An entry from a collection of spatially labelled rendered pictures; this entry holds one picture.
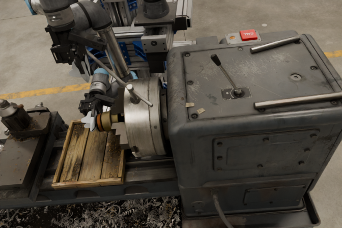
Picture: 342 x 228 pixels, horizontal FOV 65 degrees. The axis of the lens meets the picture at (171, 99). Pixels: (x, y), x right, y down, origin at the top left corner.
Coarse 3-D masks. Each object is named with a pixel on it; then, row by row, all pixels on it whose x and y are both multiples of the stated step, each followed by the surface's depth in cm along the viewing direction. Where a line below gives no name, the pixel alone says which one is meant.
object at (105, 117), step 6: (102, 114) 109; (108, 114) 108; (114, 114) 109; (120, 114) 113; (96, 120) 108; (102, 120) 107; (108, 120) 107; (114, 120) 108; (120, 120) 113; (96, 126) 108; (102, 126) 108; (108, 126) 108
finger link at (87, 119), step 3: (90, 111) 113; (96, 111) 113; (90, 114) 112; (96, 114) 113; (84, 117) 112; (87, 117) 112; (90, 117) 111; (93, 117) 110; (81, 120) 111; (84, 120) 111; (87, 120) 110; (90, 120) 109; (93, 120) 109; (87, 123) 110; (90, 123) 109; (93, 123) 109; (90, 126) 109; (93, 126) 109; (90, 129) 109
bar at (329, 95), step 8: (304, 96) 82; (312, 96) 81; (320, 96) 81; (328, 96) 81; (336, 96) 81; (256, 104) 82; (264, 104) 82; (272, 104) 82; (280, 104) 82; (288, 104) 82
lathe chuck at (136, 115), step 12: (132, 84) 101; (144, 84) 100; (144, 96) 96; (132, 108) 95; (144, 108) 95; (132, 120) 95; (144, 120) 94; (132, 132) 95; (144, 132) 95; (132, 144) 97; (144, 144) 97
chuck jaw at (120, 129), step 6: (114, 126) 106; (120, 126) 106; (114, 132) 107; (120, 132) 104; (120, 138) 102; (126, 138) 101; (120, 144) 100; (126, 144) 100; (132, 150) 101; (138, 150) 101
